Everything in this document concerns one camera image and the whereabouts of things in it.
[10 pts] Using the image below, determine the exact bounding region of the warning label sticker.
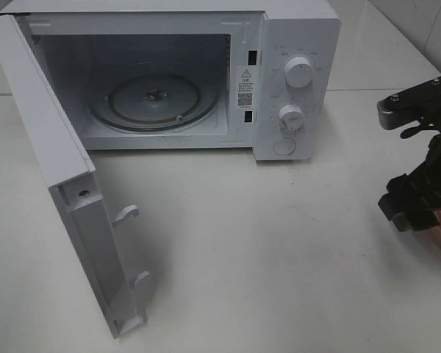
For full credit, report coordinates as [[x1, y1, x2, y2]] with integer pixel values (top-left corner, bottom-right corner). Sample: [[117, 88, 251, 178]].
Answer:
[[235, 65, 258, 110]]

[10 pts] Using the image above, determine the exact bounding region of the white microwave door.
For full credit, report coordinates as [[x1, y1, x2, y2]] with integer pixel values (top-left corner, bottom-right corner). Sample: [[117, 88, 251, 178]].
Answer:
[[0, 15, 148, 338]]

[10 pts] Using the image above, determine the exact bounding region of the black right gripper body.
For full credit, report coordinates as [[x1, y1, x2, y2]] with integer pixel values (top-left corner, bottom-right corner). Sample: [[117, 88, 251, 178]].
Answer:
[[404, 117, 441, 213]]

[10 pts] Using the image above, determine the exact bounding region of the white microwave oven body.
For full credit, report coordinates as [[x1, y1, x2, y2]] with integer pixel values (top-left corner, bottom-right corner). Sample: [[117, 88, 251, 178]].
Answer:
[[14, 13, 341, 161]]

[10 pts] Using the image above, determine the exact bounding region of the white microwave knob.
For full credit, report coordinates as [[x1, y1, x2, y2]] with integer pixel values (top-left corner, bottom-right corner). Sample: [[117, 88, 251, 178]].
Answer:
[[278, 104, 305, 131], [284, 54, 315, 88]]

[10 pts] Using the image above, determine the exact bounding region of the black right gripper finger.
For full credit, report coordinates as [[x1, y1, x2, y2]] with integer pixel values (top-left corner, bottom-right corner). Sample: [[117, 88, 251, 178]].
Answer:
[[378, 174, 440, 232]]

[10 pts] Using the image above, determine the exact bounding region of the round white door release button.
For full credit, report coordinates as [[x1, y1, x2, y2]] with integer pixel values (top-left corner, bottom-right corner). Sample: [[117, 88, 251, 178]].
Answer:
[[273, 138, 296, 156]]

